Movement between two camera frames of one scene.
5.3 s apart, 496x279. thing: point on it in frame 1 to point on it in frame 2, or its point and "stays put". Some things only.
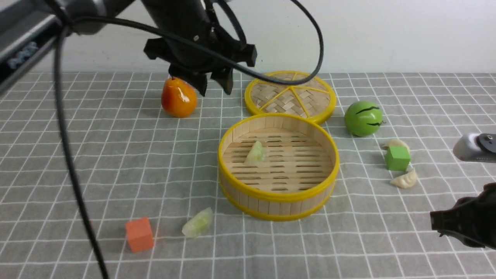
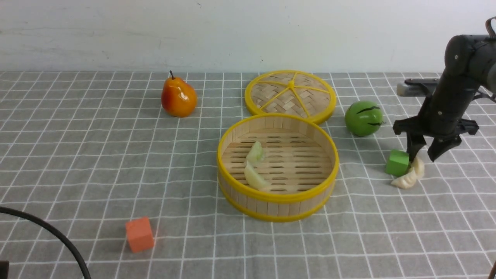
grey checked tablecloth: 152,183 stays put
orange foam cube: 140,234 stays put
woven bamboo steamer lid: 314,101 stays put
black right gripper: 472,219 to 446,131
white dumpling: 407,181 stays put
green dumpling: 198,224 to 255,179
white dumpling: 396,142 to 419,166
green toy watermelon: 363,118 stays put
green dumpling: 256,155 stays put
